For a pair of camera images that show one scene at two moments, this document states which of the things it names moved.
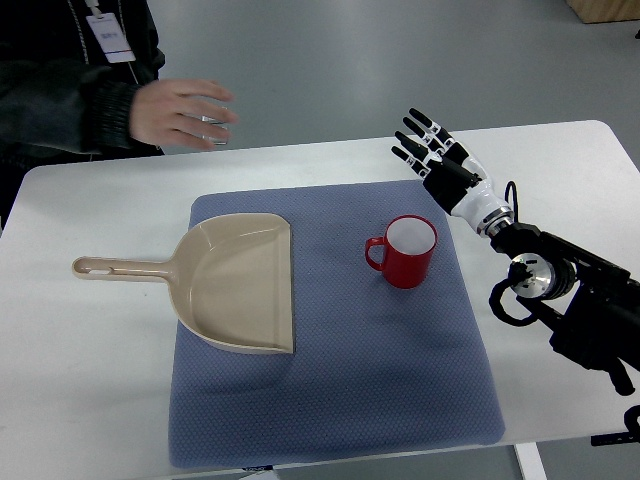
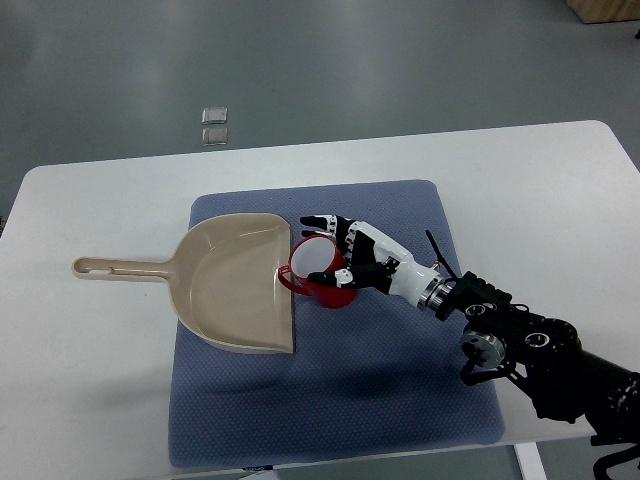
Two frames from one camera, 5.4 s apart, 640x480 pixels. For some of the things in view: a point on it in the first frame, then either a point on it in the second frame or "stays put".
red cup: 408,250 -> 314,254
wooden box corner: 602,11 stays put
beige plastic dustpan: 230,281 stays put
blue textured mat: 377,371 stays put
